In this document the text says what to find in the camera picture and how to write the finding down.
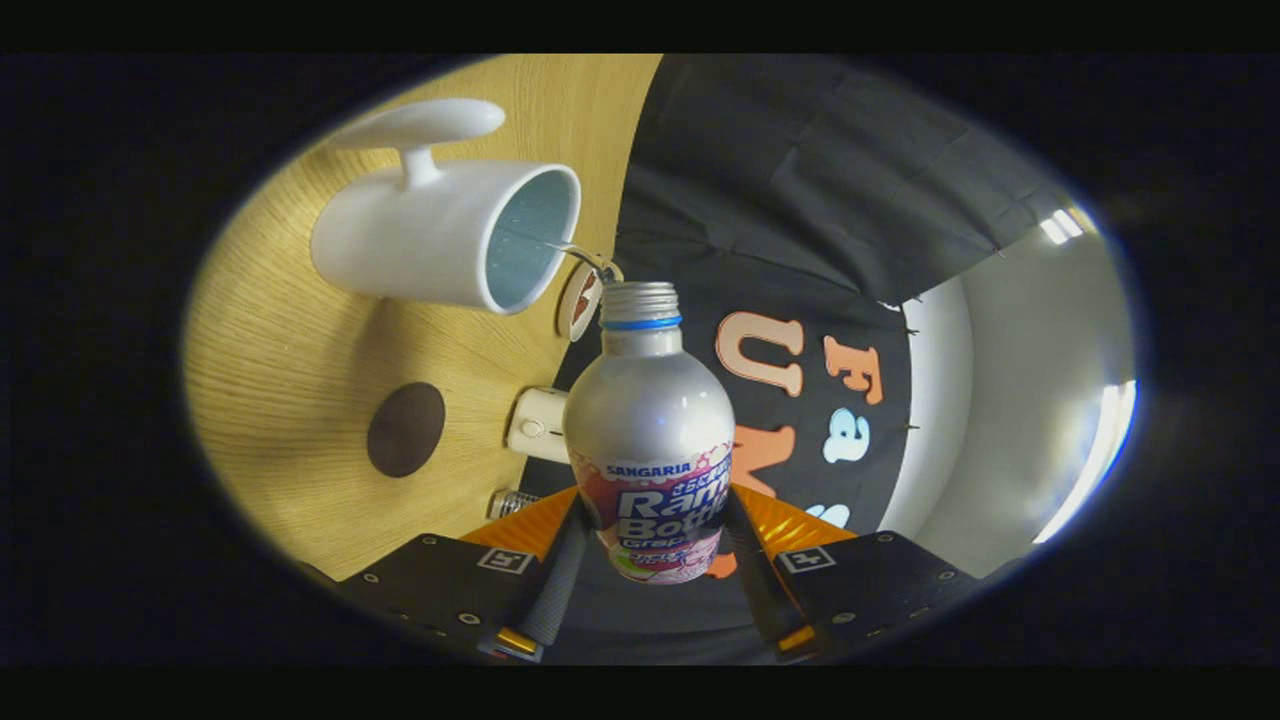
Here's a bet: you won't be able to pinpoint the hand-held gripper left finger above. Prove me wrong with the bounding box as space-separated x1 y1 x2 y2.
335 485 591 663

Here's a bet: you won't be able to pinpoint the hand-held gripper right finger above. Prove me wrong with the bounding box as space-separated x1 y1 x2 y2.
722 483 986 661

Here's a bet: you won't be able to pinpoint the silver juice bottle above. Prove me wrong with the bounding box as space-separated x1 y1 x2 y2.
563 281 737 585

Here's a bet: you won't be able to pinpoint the dark brown round coaster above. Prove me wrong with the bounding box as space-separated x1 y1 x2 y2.
366 381 447 479

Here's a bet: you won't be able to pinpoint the white cup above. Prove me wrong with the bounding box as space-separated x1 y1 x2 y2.
310 98 583 316

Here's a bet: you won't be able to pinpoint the white toaster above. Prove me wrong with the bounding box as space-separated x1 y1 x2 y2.
506 388 573 465

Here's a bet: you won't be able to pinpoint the white plate with red food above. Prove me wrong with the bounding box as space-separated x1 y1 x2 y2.
556 255 624 343

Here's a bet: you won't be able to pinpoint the wooden table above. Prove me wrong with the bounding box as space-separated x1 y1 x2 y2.
183 55 666 583

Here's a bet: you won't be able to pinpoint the large ceiling light panel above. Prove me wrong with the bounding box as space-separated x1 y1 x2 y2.
1035 380 1138 546

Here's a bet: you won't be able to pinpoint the black backdrop cloth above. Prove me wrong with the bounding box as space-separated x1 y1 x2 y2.
520 55 1096 666

